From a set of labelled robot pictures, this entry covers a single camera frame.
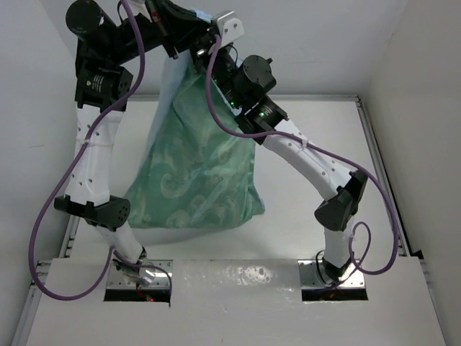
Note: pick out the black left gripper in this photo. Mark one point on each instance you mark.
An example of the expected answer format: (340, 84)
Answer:
(174, 27)

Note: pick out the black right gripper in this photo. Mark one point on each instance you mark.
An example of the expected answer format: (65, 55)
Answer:
(201, 56)

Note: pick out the blue and green pillowcase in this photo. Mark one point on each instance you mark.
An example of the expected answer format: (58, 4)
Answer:
(192, 175)

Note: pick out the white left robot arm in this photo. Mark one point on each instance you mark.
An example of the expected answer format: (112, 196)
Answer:
(110, 65)

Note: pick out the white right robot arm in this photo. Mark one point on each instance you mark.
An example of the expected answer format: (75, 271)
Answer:
(340, 187)

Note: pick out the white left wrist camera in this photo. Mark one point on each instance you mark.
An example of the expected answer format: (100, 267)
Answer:
(229, 26)

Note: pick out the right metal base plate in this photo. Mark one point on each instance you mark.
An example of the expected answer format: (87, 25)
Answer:
(314, 277)

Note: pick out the metal base plate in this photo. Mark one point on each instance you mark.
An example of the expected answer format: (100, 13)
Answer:
(314, 277)
(121, 276)

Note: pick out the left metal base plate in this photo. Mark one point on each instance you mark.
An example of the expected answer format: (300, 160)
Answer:
(121, 276)

